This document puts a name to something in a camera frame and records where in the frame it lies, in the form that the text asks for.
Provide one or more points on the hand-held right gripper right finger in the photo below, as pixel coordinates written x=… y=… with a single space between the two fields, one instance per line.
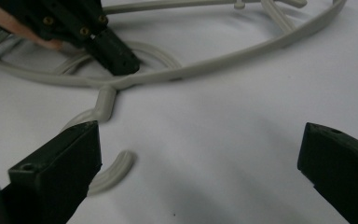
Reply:
x=341 y=171

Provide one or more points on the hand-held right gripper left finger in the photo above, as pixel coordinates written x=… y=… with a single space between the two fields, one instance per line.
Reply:
x=52 y=177

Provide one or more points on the white table mat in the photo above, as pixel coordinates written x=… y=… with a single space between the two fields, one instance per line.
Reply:
x=214 y=140

